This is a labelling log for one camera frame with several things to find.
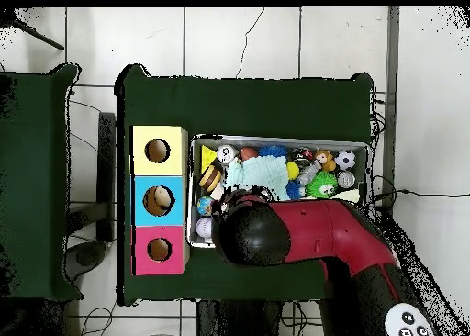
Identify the mint green waffle cloth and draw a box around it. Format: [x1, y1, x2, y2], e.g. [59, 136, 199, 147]
[224, 155, 292, 202]

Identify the wooden box with three holes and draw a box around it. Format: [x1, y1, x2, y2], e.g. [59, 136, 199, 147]
[129, 125, 191, 277]

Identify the shallow clear mesh bin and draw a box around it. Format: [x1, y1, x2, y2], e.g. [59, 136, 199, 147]
[186, 134, 371, 250]

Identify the wooden burger toy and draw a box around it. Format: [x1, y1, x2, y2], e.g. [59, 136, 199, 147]
[198, 164, 224, 194]

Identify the silver drink can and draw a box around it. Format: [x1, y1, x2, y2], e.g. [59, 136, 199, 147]
[216, 144, 239, 165]

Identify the yellow cheese wedge toy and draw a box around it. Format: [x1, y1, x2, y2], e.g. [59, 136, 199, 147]
[200, 144, 218, 174]

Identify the globe print ball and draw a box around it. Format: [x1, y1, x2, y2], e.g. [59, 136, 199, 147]
[196, 195, 217, 218]

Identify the blue spiky ball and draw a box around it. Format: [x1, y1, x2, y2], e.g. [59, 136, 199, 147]
[257, 144, 288, 160]

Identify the dark green tablecloth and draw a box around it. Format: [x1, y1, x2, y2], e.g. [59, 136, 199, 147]
[115, 63, 375, 308]

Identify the green spiky toy with eyes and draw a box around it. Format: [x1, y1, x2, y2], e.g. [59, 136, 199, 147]
[304, 170, 339, 201]

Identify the brown bear plush toy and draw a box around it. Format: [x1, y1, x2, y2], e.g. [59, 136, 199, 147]
[314, 149, 338, 173]

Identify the small soccer ball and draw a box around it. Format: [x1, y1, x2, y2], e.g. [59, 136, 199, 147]
[334, 150, 357, 171]

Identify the cream waffle cloth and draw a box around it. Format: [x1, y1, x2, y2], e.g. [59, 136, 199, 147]
[335, 188, 361, 204]

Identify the black stand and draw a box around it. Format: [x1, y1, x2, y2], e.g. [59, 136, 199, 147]
[65, 111, 118, 282]

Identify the neighbouring green covered table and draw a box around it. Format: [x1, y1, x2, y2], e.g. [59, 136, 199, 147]
[0, 63, 84, 303]

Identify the thin black rod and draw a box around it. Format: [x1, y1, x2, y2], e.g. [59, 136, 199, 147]
[10, 17, 66, 52]

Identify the black cable on floor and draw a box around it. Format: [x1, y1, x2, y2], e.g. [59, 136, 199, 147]
[370, 188, 470, 211]

